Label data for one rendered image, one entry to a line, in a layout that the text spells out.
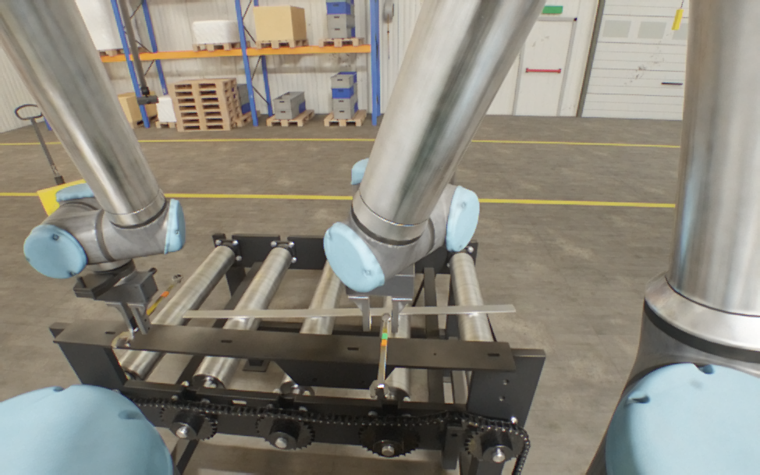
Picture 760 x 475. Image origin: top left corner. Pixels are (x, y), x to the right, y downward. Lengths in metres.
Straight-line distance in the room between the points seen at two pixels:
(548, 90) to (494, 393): 9.48
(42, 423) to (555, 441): 2.19
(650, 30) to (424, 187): 10.70
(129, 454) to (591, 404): 2.41
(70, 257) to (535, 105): 9.94
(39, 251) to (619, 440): 0.76
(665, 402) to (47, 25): 0.64
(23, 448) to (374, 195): 0.33
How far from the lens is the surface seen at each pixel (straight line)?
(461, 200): 0.51
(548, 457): 2.27
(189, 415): 1.28
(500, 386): 1.07
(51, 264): 0.76
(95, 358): 1.36
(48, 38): 0.53
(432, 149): 0.34
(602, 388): 2.68
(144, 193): 0.65
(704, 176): 0.40
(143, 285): 0.91
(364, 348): 0.95
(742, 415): 0.37
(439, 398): 1.35
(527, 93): 10.11
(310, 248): 1.94
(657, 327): 0.46
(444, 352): 0.95
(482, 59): 0.31
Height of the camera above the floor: 1.84
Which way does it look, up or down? 29 degrees down
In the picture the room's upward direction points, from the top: 1 degrees counter-clockwise
